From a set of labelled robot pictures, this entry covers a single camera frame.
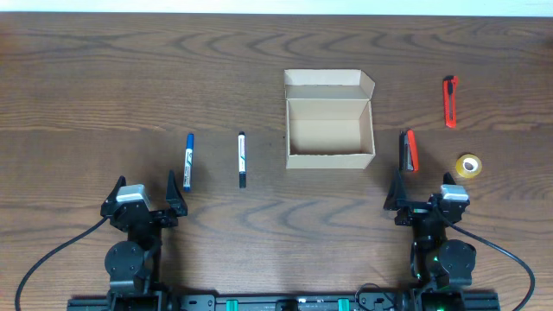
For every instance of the cardboard box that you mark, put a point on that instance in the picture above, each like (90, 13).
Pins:
(329, 118)

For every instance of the yellow tape roll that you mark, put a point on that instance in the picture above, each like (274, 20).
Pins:
(468, 166)

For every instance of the red utility knife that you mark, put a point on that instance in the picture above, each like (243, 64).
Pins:
(449, 85)

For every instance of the blue whiteboard marker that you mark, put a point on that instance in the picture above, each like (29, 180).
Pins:
(188, 162)

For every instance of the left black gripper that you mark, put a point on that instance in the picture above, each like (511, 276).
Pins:
(177, 205)

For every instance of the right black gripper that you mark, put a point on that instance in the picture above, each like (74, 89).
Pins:
(411, 216)

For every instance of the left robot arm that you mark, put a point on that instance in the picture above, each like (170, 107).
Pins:
(134, 265)

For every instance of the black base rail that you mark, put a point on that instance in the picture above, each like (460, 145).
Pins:
(369, 300)

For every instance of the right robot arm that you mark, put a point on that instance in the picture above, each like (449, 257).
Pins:
(442, 266)

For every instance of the black whiteboard marker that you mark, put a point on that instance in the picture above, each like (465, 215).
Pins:
(241, 160)

